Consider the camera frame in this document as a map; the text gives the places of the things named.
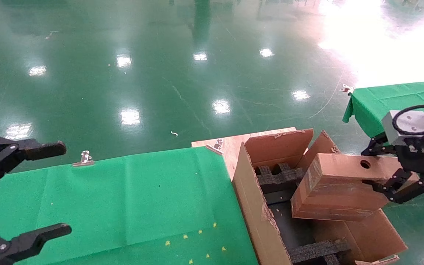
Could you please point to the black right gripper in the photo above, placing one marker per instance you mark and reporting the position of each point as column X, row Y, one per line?
column 421, row 156

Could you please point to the small cardboard box with hole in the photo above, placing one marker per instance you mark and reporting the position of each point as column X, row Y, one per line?
column 337, row 191

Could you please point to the large open cardboard carton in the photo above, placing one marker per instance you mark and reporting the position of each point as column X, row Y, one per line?
column 256, row 206

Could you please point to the silver binder clip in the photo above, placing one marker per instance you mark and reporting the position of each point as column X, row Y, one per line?
column 216, row 146
column 347, row 88
column 84, row 160

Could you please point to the green tablecloth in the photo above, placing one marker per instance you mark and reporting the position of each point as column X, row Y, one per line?
column 123, row 202
column 381, row 99

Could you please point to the black foam insert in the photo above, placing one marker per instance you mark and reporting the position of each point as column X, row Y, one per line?
column 318, row 251
column 278, row 180

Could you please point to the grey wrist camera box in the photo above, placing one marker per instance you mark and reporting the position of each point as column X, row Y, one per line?
column 414, row 123

